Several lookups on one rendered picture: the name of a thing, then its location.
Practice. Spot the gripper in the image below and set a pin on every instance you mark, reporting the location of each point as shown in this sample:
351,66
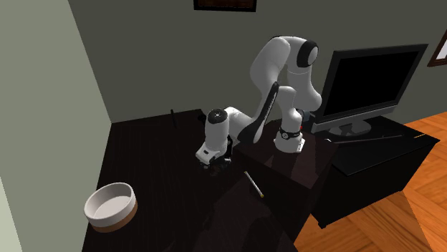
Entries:
219,162

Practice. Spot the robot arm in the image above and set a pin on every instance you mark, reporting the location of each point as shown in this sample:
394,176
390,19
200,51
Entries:
269,62

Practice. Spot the grey pen with gold tip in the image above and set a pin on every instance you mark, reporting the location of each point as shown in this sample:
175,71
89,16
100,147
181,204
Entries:
254,184

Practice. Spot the black stick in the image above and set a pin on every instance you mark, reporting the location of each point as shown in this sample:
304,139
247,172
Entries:
173,118

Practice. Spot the dark wooden table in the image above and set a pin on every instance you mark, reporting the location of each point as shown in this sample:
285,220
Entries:
157,181

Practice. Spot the dark robot stand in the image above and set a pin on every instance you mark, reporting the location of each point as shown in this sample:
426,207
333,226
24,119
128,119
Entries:
290,174

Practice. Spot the white bowl with tan base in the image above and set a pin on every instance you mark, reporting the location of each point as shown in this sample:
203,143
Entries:
111,206

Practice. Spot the black television cabinet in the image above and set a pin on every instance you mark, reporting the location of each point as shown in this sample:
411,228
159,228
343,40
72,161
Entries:
377,164

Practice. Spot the black television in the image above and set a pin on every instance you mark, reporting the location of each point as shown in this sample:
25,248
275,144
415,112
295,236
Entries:
366,83

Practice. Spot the dark framed wall picture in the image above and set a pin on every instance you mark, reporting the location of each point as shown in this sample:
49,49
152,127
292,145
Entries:
225,4

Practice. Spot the brown framed wall picture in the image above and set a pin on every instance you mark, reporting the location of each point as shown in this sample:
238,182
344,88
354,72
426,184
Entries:
440,50

